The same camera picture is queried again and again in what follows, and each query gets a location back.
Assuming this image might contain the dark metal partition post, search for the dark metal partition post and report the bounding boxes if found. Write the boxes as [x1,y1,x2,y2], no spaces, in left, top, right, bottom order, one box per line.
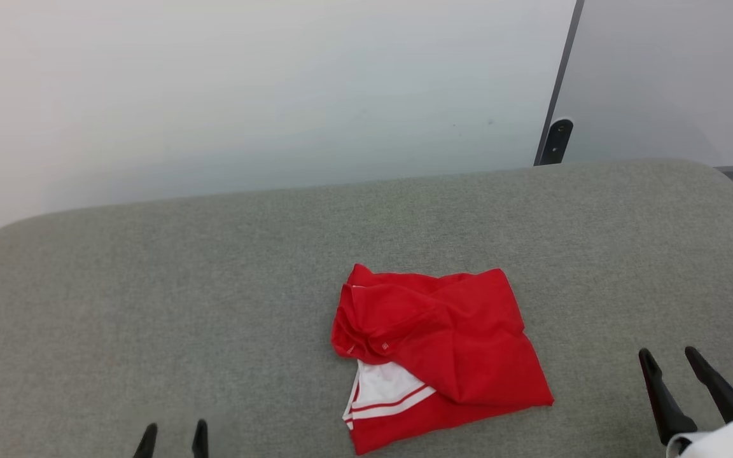
[533,0,587,168]

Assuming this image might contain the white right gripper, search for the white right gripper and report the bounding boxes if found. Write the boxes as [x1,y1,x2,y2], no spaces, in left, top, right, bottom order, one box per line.
[638,345,733,458]

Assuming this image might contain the grey fabric sofa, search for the grey fabric sofa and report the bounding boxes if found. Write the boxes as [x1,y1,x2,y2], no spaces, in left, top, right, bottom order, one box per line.
[0,159,733,458]

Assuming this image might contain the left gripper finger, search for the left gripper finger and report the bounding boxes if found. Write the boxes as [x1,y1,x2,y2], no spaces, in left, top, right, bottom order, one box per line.
[191,419,210,458]
[132,422,159,458]

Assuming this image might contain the red and white jersey shirt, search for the red and white jersey shirt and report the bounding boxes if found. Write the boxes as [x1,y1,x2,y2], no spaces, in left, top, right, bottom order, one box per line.
[331,263,555,456]

